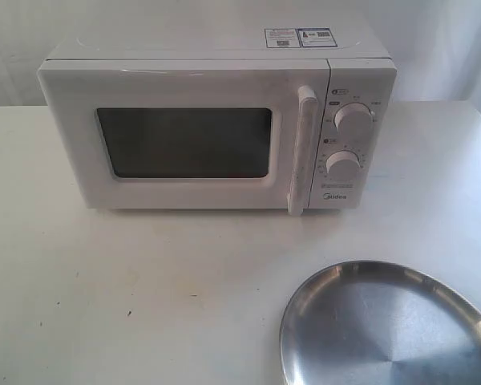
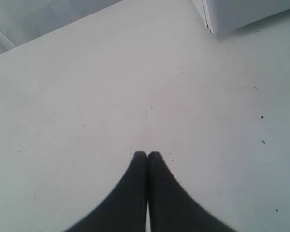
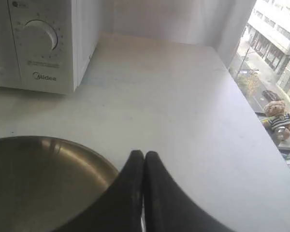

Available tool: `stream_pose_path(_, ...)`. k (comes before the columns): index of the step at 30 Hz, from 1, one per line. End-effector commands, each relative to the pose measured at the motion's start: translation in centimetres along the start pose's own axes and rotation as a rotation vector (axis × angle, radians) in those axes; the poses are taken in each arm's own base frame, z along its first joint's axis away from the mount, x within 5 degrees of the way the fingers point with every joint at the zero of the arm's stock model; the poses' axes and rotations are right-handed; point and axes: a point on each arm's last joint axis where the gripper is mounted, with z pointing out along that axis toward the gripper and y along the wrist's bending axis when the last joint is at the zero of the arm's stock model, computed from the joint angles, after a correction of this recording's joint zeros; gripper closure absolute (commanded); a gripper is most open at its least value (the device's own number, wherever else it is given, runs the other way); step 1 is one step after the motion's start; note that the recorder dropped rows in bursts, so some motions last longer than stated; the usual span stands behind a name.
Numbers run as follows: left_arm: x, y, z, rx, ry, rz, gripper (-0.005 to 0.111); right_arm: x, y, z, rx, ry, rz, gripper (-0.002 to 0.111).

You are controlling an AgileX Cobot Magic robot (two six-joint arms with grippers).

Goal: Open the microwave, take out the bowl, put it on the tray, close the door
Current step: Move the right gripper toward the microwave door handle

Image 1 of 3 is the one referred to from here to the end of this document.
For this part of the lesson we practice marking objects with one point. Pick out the white microwave oven body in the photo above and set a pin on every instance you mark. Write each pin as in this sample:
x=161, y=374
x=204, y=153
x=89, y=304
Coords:
x=360, y=73

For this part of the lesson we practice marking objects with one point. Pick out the blue white label sticker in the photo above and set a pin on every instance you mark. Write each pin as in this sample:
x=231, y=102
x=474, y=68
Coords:
x=300, y=38

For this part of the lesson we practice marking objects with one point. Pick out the white control knob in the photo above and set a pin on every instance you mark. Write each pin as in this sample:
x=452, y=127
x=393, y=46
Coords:
x=342, y=166
x=353, y=117

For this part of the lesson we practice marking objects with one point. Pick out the white box appliance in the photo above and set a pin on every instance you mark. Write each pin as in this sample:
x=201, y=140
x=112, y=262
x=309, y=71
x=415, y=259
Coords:
x=189, y=134

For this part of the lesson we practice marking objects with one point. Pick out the lower white control knob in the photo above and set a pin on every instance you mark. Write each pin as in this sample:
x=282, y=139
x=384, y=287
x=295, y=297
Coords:
x=342, y=166

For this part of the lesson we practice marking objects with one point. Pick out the round stainless steel plate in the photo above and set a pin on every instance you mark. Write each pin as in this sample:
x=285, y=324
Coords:
x=375, y=322

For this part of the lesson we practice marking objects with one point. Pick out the upper white control knob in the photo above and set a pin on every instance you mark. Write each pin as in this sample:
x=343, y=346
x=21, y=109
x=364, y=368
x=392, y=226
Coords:
x=353, y=117

